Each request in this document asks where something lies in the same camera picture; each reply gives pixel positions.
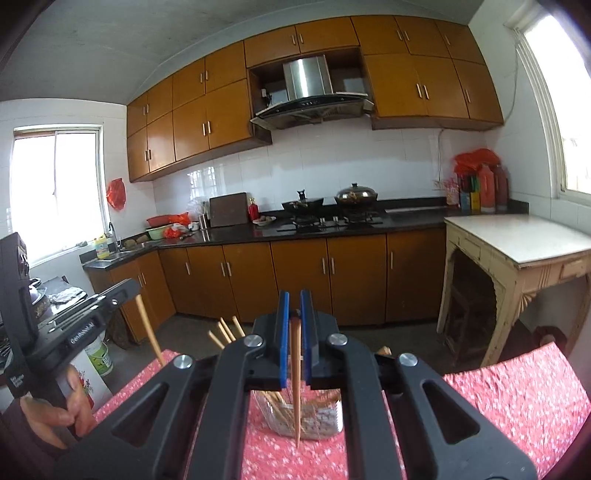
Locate white bucket green label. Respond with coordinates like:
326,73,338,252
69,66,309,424
85,339,114,377

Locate wooden base cabinets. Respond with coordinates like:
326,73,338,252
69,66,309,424
85,231,448,344

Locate red floral tablecloth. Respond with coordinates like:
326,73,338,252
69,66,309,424
92,342,591,480

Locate person's left forearm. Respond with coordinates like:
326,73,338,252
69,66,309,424
0,399,72,480

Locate cream wooden side table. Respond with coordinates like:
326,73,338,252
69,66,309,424
436,213,591,367

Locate dark red bottle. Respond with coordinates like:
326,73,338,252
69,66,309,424
492,164,510,212

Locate black gas stove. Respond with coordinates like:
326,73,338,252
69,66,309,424
276,212,385,232

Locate white appliance flower sticker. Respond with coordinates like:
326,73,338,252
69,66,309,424
69,348,114,411

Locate black kitchen countertop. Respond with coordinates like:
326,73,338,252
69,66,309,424
82,198,529,271

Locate dark wooden cutting board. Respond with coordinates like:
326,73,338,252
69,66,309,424
209,192,250,227

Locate steel wire utensil holder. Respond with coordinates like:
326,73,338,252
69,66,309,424
249,389,345,441

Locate black wok with lid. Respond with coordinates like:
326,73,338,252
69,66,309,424
281,189,325,217

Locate steel range hood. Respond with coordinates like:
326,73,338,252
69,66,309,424
249,54,375,131

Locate white wall cable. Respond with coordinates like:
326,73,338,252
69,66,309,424
436,69,518,183

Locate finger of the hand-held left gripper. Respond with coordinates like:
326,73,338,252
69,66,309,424
88,278,142,324

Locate colourful carton box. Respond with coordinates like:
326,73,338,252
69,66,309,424
458,174,481,210

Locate crumpled grey cloth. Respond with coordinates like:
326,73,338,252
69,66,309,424
50,286,88,305

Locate pink packet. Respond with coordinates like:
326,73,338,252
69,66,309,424
434,179,460,206

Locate wok with metal lid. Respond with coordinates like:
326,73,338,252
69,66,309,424
334,183,378,209

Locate red oil bottle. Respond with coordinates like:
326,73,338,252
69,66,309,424
475,164,497,213

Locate white framed window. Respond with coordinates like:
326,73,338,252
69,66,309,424
505,0,591,199
10,124,112,268

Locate person's left hand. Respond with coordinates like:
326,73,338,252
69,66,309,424
21,367,98,449

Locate wooden wall cabinets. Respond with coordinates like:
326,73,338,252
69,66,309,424
126,15,504,183

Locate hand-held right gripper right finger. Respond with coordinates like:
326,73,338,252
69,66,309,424
300,289,539,480

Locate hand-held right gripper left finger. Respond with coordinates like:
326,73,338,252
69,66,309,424
53,290,291,480

